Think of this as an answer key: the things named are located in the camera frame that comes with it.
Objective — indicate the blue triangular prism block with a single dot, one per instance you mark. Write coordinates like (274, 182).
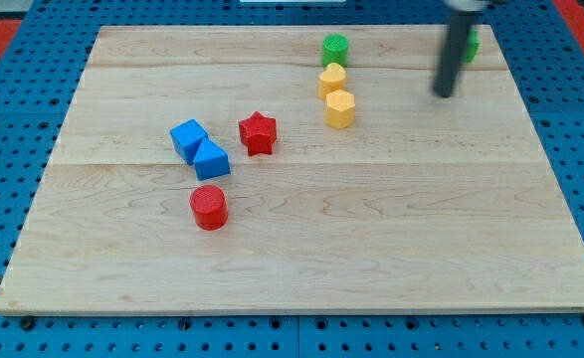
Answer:
(210, 161)

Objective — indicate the blue cube block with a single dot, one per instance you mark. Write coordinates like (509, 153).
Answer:
(186, 138)

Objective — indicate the red cylinder block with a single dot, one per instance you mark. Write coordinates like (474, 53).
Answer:
(209, 207)

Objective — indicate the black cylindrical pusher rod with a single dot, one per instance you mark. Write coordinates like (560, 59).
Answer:
(463, 15)

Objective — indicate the red star block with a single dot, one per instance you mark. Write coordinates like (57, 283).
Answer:
(258, 133)

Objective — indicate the green star block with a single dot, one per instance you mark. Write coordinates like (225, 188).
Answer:
(473, 44)

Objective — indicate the wooden board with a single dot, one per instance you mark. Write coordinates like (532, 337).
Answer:
(424, 205)

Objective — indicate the yellow hexagon block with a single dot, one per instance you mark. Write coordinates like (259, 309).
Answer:
(339, 109)

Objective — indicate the yellow heart block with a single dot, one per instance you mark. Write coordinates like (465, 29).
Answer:
(333, 78)

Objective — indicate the green cylinder block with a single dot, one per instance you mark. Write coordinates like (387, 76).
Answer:
(334, 50)

